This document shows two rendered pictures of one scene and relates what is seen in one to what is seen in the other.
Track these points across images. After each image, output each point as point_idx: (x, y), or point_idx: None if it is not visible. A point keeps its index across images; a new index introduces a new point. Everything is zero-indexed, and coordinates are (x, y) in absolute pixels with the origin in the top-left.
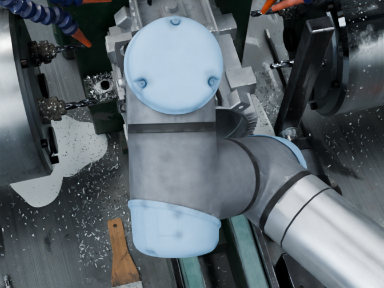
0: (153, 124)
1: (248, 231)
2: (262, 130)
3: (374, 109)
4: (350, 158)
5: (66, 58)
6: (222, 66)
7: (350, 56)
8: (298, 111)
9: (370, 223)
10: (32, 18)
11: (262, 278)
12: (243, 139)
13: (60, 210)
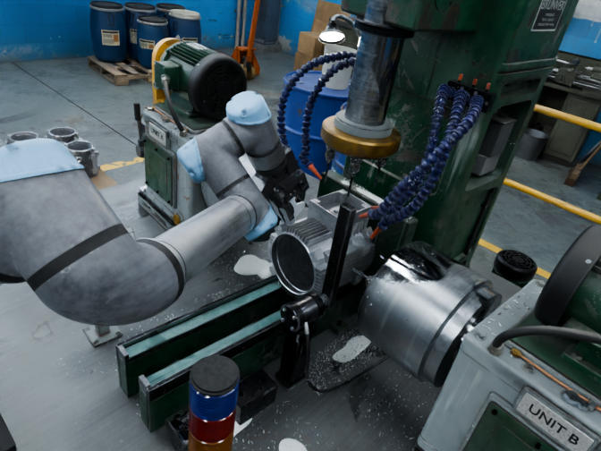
0: (223, 120)
1: (260, 328)
2: (350, 351)
3: (419, 414)
4: (368, 408)
5: None
6: (251, 112)
7: (376, 276)
8: (330, 279)
9: (232, 215)
10: None
11: (233, 342)
12: (255, 183)
13: (237, 278)
